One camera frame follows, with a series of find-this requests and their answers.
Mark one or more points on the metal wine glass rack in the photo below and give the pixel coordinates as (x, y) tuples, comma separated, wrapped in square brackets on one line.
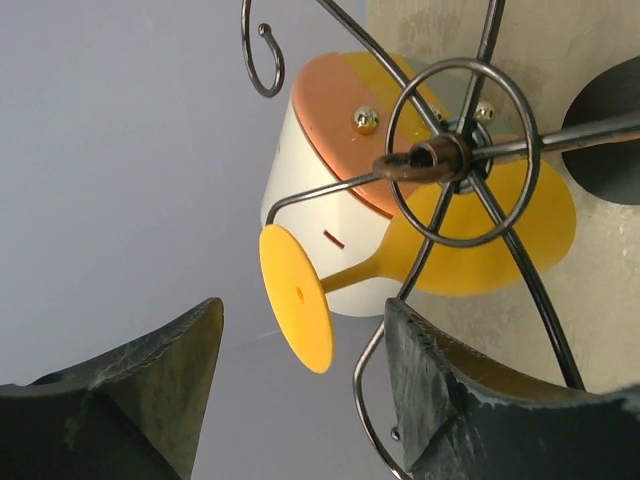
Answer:
[(459, 126)]

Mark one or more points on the white cylinder container orange lid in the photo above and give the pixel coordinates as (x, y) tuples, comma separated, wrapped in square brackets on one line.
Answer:
[(334, 127)]

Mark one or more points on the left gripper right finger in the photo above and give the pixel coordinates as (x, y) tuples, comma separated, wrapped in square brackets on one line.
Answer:
[(463, 415)]

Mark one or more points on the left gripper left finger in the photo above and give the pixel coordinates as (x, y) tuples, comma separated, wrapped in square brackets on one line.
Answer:
[(134, 412)]

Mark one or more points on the orange wine glass front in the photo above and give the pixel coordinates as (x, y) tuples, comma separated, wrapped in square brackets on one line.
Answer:
[(304, 303)]

